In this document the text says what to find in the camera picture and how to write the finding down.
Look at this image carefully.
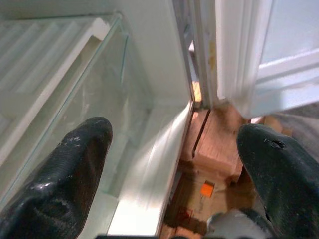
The grey left robot leg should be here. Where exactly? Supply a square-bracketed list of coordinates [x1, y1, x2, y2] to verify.
[206, 209, 272, 239]

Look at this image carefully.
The clear glass fridge shelf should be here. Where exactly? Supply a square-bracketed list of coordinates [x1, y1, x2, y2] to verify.
[0, 13, 130, 207]

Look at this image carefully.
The white ribbed fridge tray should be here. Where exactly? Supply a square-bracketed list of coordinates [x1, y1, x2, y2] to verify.
[0, 17, 108, 167]

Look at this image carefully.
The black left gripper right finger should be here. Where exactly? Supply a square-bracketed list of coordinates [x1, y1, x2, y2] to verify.
[236, 124, 319, 239]

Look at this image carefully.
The silver fridge cabinet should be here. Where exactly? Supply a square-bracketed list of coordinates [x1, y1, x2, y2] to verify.
[0, 0, 196, 237]

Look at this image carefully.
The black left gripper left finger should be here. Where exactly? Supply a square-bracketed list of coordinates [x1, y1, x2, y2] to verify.
[0, 117, 113, 239]

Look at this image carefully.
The small orange sticker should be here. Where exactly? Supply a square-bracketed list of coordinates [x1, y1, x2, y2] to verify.
[200, 183, 215, 199]

